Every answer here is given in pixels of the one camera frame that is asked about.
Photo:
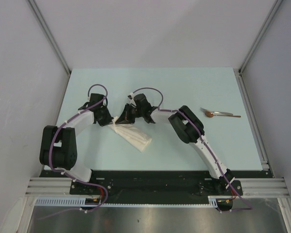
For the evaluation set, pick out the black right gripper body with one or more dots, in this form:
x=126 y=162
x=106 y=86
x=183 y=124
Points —
x=137 y=112

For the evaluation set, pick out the silver metal fork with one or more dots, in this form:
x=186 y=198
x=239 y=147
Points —
x=216 y=112

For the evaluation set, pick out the left aluminium corner post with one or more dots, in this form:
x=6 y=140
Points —
x=48 y=35

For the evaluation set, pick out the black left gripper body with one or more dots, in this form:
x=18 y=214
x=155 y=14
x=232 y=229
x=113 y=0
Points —
x=105 y=118

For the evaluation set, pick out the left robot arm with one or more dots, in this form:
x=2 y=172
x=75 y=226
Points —
x=59 y=144

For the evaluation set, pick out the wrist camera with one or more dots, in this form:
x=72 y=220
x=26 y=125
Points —
x=139 y=101
x=97 y=100

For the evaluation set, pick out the aluminium frame rail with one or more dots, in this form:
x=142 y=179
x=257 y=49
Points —
x=247 y=187

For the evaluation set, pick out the aluminium corner post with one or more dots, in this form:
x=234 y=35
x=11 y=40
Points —
x=261 y=34
x=48 y=35

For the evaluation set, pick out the white slotted cable duct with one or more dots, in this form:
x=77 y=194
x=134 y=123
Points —
x=204 y=202

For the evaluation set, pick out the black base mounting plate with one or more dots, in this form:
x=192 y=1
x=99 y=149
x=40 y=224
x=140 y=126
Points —
x=157 y=175

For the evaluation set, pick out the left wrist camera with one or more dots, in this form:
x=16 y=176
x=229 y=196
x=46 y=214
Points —
x=97 y=100

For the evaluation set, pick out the white cloth napkin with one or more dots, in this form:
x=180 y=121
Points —
x=131 y=134

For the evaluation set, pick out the right aluminium corner post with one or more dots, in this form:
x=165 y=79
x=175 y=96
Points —
x=261 y=34

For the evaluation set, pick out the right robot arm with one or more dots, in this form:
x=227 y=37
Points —
x=187 y=126

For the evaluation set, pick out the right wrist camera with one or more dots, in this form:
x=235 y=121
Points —
x=139 y=101

